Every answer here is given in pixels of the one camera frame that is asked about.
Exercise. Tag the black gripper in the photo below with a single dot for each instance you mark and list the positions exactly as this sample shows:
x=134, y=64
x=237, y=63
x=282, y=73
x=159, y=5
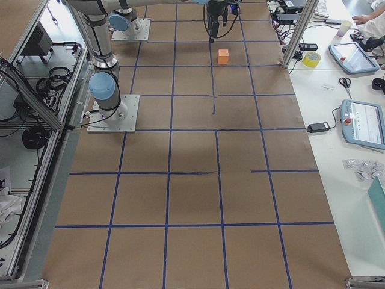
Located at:
x=215, y=11

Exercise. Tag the orange foam block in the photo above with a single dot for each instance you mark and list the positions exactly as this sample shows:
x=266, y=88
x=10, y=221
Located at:
x=223, y=57

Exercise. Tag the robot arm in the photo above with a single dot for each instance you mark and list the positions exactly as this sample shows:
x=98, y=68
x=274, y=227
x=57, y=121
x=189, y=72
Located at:
x=125, y=21
x=97, y=15

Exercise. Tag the yellow tape roll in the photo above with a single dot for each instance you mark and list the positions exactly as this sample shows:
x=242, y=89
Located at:
x=311, y=59

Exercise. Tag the plastic cup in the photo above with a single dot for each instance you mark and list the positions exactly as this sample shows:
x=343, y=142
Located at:
x=344, y=27

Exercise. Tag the upper teach pendant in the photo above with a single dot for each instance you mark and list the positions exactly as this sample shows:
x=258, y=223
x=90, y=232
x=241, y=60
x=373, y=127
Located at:
x=352, y=58

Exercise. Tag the teach pendant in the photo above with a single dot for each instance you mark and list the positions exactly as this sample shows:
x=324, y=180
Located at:
x=352, y=58
x=362, y=123

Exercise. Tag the black scissors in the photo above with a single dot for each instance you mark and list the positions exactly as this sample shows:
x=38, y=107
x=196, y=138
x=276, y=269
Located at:
x=346, y=82

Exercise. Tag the black adapter on table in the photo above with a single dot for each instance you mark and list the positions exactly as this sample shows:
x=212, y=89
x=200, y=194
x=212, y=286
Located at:
x=318, y=127

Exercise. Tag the lower teach pendant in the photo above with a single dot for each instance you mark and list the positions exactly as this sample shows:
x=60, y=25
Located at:
x=362, y=123

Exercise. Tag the black control box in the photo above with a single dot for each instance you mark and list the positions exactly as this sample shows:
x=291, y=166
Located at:
x=39, y=44

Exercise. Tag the bag of small parts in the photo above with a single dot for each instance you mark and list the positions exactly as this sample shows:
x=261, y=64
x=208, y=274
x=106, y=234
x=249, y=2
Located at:
x=365, y=169

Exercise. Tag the teal folder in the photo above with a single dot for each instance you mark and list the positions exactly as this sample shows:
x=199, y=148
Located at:
x=376, y=195

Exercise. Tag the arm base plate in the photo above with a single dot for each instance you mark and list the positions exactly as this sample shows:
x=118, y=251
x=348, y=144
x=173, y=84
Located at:
x=123, y=120
x=143, y=35

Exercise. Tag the aluminium frame post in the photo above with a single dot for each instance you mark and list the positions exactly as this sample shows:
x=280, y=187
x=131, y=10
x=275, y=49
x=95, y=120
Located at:
x=305, y=18

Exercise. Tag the aluminium side frame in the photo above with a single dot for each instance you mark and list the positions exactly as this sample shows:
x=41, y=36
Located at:
x=35, y=102

